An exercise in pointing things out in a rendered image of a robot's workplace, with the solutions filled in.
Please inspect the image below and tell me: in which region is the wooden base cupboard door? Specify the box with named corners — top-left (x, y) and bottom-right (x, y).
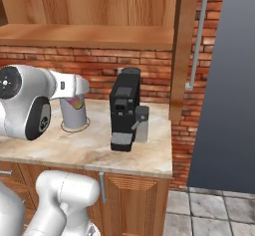
top-left (99, 171), bottom-right (171, 236)

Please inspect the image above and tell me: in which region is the wooden drawer front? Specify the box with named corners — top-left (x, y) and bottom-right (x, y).
top-left (0, 160), bottom-right (25, 194)

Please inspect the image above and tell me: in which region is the black coffee machine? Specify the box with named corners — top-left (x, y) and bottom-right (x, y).
top-left (109, 66), bottom-right (150, 153)

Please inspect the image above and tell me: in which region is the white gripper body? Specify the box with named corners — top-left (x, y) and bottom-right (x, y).
top-left (73, 75), bottom-right (91, 99)

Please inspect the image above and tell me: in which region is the short grey cupboard handle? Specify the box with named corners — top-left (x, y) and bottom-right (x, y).
top-left (98, 171), bottom-right (109, 204)

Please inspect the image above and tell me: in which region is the dark grey fridge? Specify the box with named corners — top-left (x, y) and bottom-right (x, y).
top-left (186, 0), bottom-right (255, 195)

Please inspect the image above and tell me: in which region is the grey bar door handle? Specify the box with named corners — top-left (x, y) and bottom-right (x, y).
top-left (184, 0), bottom-right (211, 92)

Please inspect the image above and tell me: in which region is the grey cylinder with colourful print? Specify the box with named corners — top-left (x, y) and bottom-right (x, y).
top-left (59, 93), bottom-right (89, 130)

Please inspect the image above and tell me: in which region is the wooden wall cupboard door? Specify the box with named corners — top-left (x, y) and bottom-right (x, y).
top-left (167, 0), bottom-right (201, 122)

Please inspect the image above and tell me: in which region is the wooden wall cupboard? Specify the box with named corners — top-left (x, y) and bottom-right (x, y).
top-left (0, 0), bottom-right (179, 52)

